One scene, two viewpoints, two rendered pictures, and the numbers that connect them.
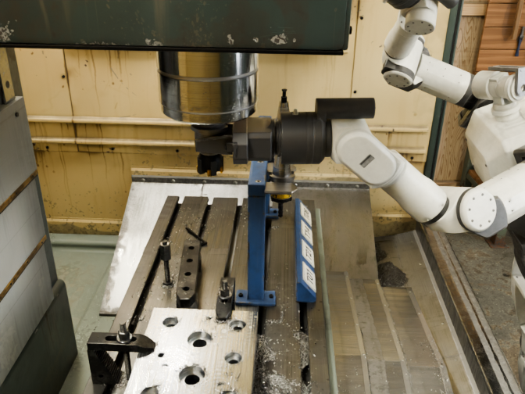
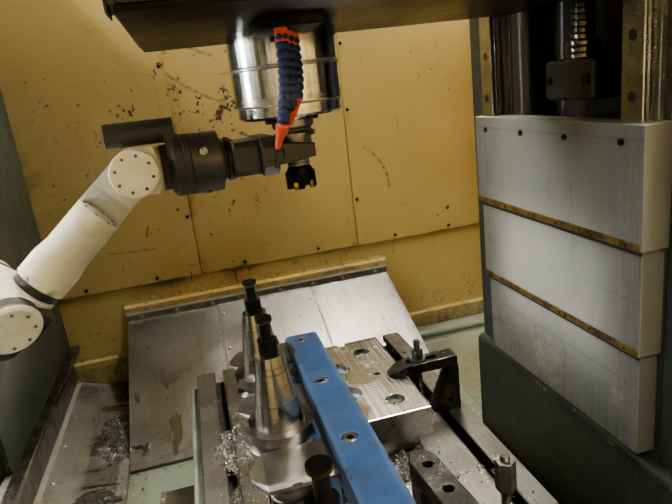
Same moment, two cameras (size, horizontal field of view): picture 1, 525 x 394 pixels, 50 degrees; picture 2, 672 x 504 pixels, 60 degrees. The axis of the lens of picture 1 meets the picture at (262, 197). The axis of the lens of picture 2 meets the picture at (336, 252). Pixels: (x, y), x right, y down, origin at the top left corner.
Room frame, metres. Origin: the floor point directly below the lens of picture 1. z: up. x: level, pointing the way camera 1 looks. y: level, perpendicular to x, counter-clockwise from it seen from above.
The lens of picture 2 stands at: (1.77, -0.10, 1.51)
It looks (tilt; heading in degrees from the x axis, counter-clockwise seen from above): 16 degrees down; 165
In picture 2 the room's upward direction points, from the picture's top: 7 degrees counter-clockwise
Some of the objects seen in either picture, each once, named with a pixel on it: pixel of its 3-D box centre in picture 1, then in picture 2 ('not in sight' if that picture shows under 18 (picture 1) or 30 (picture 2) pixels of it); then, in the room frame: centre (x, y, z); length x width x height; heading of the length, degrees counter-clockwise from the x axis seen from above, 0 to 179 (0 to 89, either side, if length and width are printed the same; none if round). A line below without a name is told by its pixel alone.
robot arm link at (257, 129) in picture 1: (269, 137); (231, 156); (0.88, -0.01, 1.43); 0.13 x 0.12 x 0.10; 2
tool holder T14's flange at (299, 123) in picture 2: (208, 119); (293, 127); (0.88, 0.09, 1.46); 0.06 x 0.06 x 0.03
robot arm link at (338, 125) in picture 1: (337, 128); (150, 160); (0.89, -0.12, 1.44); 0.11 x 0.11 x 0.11; 2
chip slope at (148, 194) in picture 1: (243, 259); not in sight; (1.53, 0.06, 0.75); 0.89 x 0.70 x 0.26; 88
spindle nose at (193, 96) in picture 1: (208, 73); (285, 74); (0.88, 0.09, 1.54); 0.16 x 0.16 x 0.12
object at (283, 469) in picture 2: not in sight; (292, 466); (1.34, -0.05, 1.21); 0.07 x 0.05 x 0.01; 88
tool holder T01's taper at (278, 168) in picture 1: (282, 159); (258, 340); (1.18, -0.04, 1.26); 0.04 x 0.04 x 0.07
